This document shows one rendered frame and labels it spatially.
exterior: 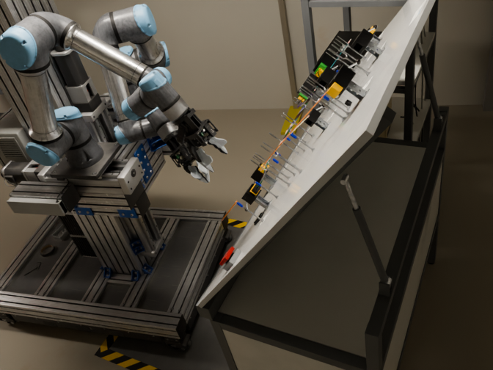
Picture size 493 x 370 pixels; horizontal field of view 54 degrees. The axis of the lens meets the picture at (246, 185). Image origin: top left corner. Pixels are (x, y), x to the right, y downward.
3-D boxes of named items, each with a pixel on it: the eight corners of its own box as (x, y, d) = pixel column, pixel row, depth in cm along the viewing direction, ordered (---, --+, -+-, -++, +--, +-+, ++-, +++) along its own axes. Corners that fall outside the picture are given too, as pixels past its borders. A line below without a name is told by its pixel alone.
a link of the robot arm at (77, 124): (96, 130, 196) (83, 100, 188) (78, 150, 187) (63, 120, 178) (72, 129, 200) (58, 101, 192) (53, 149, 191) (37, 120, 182)
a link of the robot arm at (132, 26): (136, 53, 231) (106, 6, 177) (167, 45, 232) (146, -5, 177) (143, 77, 231) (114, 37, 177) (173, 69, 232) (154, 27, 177)
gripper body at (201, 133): (207, 147, 150) (182, 119, 146) (193, 152, 157) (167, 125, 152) (220, 131, 154) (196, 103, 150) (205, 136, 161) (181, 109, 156)
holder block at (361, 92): (382, 69, 123) (353, 48, 123) (362, 100, 119) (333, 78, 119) (374, 78, 128) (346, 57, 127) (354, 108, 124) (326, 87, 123)
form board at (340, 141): (316, 120, 244) (313, 118, 244) (464, -63, 165) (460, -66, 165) (201, 308, 168) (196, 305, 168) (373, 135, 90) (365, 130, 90)
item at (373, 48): (395, 32, 152) (372, 15, 152) (379, 56, 148) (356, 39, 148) (388, 40, 156) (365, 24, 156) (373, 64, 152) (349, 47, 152)
